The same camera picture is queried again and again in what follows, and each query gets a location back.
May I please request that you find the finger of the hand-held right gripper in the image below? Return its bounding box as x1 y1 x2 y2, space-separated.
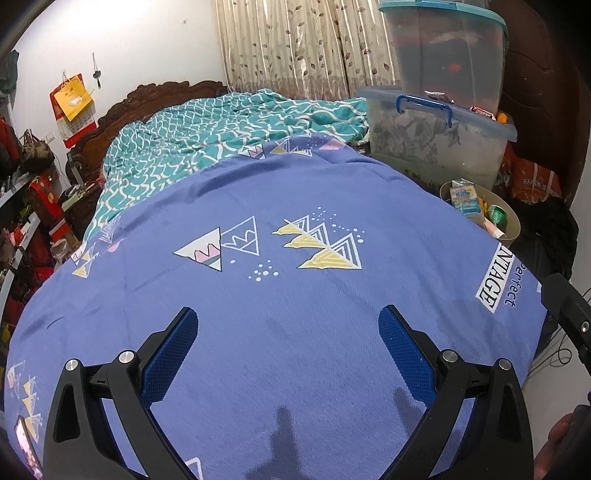
538 273 591 365

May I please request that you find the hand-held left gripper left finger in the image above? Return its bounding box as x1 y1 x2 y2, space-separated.
42 305 199 480

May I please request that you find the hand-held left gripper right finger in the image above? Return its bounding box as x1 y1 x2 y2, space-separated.
369 305 535 480

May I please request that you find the beige round waste bin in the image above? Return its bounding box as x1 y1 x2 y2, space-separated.
438 180 522 252

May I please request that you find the light blue drink carton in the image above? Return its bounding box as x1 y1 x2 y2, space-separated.
450 181 481 217

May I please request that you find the person's right hand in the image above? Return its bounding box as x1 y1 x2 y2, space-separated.
549 412 578 459

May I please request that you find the black cloth bag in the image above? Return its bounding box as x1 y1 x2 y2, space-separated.
512 198 579 278

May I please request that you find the orange red plastic bag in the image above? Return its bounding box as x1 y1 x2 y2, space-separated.
501 157 561 204

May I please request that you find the smartphone in dark case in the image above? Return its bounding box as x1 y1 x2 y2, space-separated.
14 415 44 480

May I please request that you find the dark wooden nightstand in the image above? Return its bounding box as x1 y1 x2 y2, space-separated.
60 182 108 241

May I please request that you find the blue printed bedsheet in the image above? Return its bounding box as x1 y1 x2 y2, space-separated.
0 134 550 480

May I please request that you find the red gift box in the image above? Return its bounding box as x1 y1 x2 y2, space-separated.
28 175 65 232

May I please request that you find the grey metal shelf rack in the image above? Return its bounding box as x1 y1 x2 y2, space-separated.
0 175 47 324

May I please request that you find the teal patterned quilt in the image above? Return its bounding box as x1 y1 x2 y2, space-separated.
83 90 370 241

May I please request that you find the dark brown wooden door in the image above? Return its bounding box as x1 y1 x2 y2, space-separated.
489 0 591 199

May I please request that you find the brown handbag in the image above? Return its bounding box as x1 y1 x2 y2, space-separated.
18 129 55 174

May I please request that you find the carved wooden headboard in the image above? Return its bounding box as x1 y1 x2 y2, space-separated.
67 80 229 185

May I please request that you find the teal lidded plastic storage box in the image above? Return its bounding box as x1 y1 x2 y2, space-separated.
379 0 509 112

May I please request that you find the leaf patterned curtain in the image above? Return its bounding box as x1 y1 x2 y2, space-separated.
215 0 402 100

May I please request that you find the black power cable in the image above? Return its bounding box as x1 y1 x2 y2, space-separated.
531 286 591 370

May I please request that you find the blue handled plastic storage box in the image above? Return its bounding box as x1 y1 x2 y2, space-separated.
355 85 518 185

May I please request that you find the red yellow wall calendar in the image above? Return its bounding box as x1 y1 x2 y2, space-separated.
50 74 98 148

